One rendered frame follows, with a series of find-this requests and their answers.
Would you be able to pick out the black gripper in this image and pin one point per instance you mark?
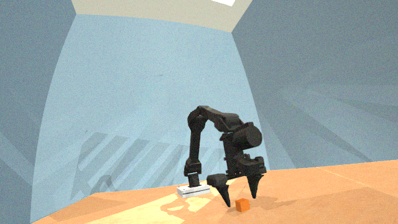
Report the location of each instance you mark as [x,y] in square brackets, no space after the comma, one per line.
[219,181]

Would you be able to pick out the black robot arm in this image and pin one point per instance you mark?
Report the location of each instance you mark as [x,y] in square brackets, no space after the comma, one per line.
[243,136]

